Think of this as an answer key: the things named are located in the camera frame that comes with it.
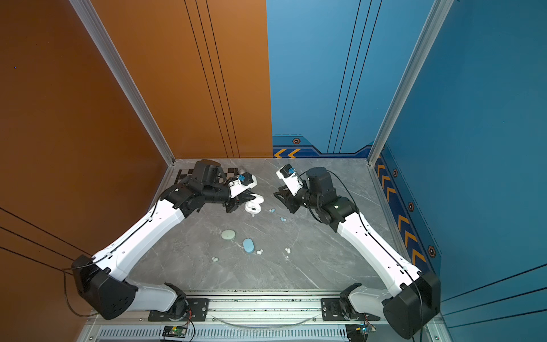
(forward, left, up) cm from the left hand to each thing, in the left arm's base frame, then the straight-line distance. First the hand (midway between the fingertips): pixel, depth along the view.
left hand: (253, 192), depth 74 cm
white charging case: (-5, -1, -2) cm, 5 cm away
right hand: (0, -8, +1) cm, 8 cm away
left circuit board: (-38, +26, -30) cm, 55 cm away
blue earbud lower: (+4, -11, -26) cm, 28 cm away
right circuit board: (-37, -36, -28) cm, 59 cm away
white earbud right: (-10, -13, -26) cm, 31 cm away
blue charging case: (-9, +3, -25) cm, 27 cm away
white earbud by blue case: (-11, -1, -26) cm, 29 cm away
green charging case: (-5, +12, -25) cm, 28 cm away
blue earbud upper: (+9, -6, -26) cm, 28 cm away
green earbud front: (-14, +16, -27) cm, 34 cm away
